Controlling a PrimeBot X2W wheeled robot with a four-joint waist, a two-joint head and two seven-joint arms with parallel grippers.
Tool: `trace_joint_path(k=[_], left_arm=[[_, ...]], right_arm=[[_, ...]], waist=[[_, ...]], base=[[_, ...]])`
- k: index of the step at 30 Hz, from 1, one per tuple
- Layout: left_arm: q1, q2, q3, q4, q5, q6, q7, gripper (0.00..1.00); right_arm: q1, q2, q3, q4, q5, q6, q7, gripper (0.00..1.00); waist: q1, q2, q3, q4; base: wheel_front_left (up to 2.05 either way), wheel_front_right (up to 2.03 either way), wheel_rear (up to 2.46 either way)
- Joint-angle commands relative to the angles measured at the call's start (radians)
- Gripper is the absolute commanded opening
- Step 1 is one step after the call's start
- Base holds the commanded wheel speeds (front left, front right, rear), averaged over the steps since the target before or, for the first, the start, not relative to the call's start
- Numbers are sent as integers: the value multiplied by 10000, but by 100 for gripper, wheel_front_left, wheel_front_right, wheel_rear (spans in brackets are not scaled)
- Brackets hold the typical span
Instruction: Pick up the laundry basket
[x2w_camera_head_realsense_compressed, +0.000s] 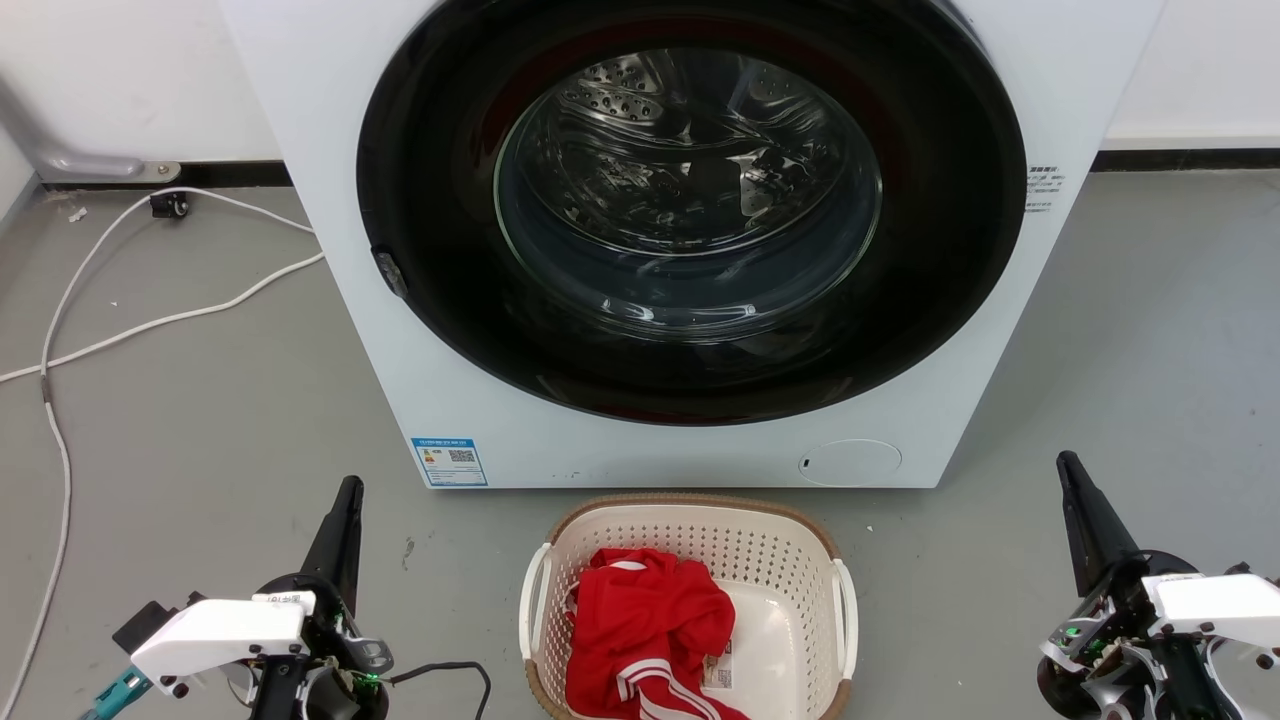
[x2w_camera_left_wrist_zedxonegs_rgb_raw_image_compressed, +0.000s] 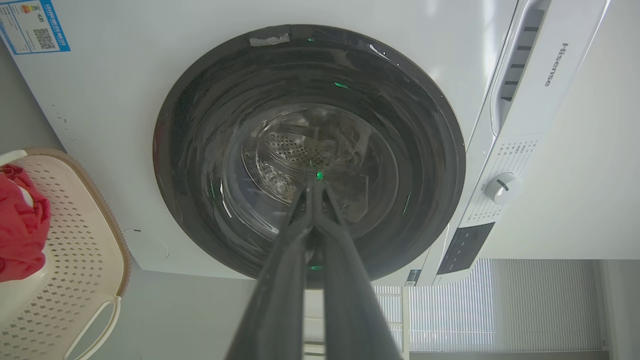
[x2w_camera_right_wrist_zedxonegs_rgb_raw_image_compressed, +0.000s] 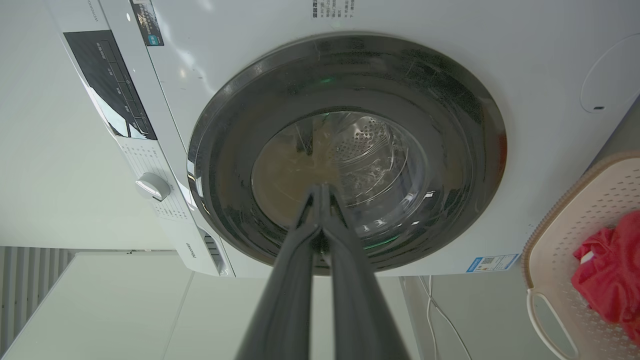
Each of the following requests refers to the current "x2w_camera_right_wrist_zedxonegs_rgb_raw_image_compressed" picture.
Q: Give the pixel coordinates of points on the beige perforated laundry basket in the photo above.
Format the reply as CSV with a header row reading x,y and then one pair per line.
x,y
560,250

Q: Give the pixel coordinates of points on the silver washing machine control knob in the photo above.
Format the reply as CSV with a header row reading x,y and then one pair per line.
x,y
152,186

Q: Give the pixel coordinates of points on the white slatted radiator panel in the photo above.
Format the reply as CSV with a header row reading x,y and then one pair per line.
x,y
30,280

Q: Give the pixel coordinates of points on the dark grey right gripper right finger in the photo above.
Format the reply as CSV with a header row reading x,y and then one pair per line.
x,y
357,310

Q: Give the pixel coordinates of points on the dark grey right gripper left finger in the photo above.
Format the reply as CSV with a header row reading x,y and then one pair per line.
x,y
287,305

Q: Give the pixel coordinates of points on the dark round washing machine door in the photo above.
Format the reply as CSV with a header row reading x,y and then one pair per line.
x,y
280,125

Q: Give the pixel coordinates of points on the red garment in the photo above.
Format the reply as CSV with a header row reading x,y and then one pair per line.
x,y
612,270

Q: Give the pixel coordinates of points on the white front-load washing machine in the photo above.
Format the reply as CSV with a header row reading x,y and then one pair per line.
x,y
240,55

